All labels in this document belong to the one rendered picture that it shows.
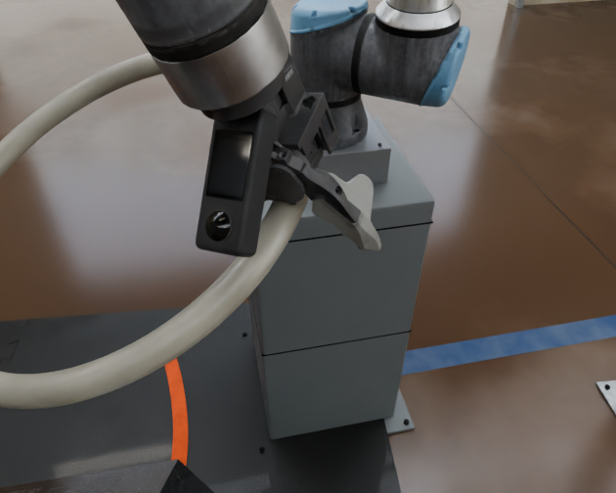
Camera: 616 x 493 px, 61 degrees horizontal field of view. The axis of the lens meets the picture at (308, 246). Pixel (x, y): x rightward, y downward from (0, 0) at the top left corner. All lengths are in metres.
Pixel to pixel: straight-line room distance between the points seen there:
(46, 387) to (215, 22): 0.33
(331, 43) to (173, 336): 0.72
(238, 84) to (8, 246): 2.34
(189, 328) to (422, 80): 0.69
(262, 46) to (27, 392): 0.34
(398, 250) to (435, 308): 0.92
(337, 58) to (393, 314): 0.65
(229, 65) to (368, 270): 0.91
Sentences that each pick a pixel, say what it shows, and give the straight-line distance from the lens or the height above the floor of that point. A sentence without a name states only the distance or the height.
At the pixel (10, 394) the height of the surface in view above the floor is 1.11.
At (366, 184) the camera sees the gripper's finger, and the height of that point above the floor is 1.22.
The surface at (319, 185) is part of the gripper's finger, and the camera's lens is 0.43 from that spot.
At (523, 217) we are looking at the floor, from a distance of 2.67.
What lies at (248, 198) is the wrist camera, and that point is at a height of 1.27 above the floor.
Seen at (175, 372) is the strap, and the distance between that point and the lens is 1.88.
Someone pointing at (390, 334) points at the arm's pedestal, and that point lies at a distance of 1.41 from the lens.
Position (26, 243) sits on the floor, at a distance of 2.64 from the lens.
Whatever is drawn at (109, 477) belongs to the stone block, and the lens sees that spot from 1.04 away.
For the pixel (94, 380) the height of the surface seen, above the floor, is 1.13.
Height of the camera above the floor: 1.49
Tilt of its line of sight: 40 degrees down
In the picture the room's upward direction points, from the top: straight up
